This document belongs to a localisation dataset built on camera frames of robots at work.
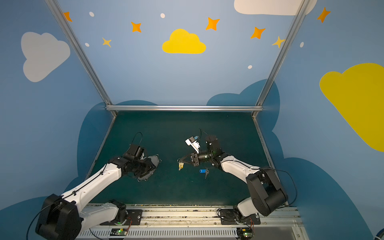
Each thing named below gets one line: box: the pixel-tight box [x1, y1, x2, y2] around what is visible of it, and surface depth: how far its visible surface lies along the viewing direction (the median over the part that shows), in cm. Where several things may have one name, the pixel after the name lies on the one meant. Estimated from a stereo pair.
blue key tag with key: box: [199, 168, 210, 180], surface depth 92 cm
